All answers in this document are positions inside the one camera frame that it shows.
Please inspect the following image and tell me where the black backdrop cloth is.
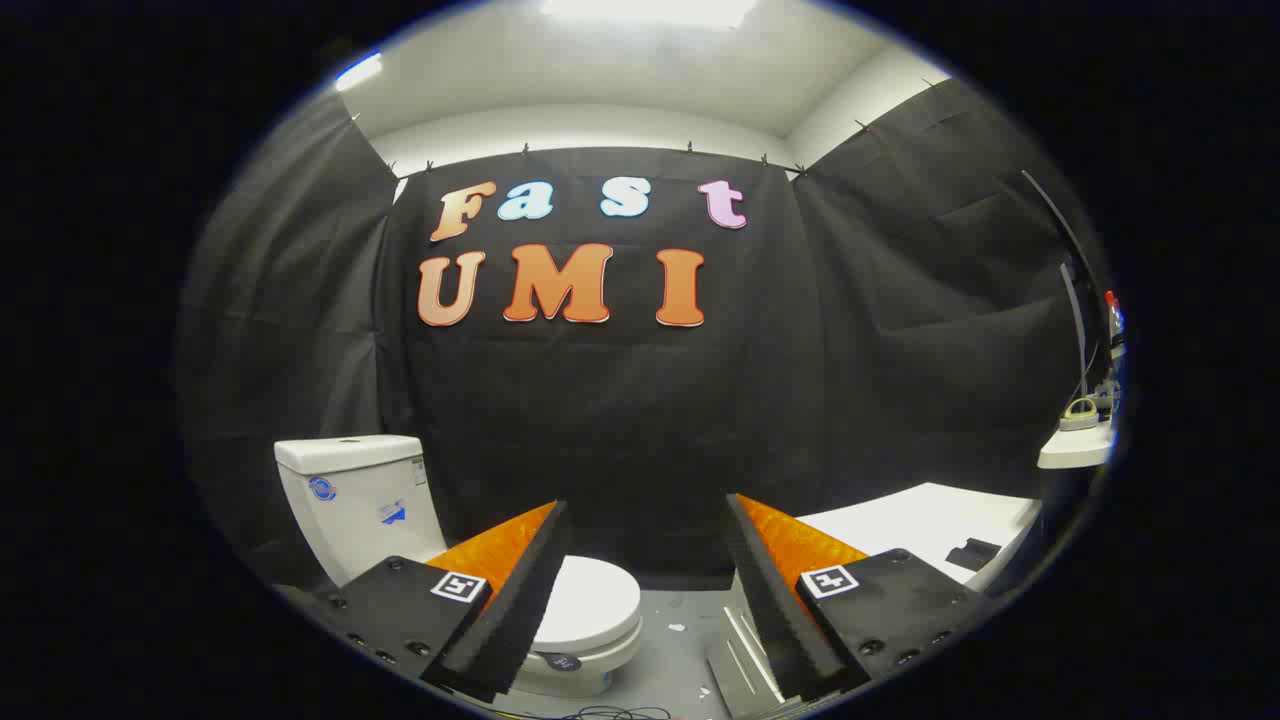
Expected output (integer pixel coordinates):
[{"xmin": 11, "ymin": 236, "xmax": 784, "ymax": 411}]
[{"xmin": 180, "ymin": 80, "xmax": 1111, "ymax": 591}]

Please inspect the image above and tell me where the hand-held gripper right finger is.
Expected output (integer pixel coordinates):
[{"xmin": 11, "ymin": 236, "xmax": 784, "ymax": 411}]
[{"xmin": 725, "ymin": 493, "xmax": 996, "ymax": 701}]

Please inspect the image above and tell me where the white wall shelf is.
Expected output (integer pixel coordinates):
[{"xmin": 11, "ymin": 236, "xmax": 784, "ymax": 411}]
[{"xmin": 1037, "ymin": 420, "xmax": 1116, "ymax": 471}]

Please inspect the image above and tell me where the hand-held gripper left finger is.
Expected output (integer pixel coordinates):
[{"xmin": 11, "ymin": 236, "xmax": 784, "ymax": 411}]
[{"xmin": 285, "ymin": 500, "xmax": 571, "ymax": 704}]

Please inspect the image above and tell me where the white panelled cabinet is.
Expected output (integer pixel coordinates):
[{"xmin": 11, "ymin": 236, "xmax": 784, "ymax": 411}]
[{"xmin": 705, "ymin": 483, "xmax": 1043, "ymax": 719}]

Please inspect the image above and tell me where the small black flat object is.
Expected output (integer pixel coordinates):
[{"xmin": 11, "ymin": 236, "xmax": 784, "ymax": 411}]
[{"xmin": 945, "ymin": 538, "xmax": 1003, "ymax": 571}]

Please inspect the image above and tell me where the white toilet lid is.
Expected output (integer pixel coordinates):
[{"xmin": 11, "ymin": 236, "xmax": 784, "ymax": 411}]
[{"xmin": 535, "ymin": 556, "xmax": 642, "ymax": 651}]

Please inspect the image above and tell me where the ceiling light panel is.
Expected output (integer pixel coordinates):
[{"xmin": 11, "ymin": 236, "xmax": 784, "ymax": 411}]
[{"xmin": 540, "ymin": 0, "xmax": 761, "ymax": 29}]

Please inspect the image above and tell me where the white toilet tank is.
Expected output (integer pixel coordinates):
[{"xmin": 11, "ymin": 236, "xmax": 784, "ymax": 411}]
[{"xmin": 274, "ymin": 435, "xmax": 449, "ymax": 587}]

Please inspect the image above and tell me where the white toilet seat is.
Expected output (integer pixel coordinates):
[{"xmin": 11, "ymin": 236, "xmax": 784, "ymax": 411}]
[{"xmin": 530, "ymin": 615, "xmax": 644, "ymax": 674}]

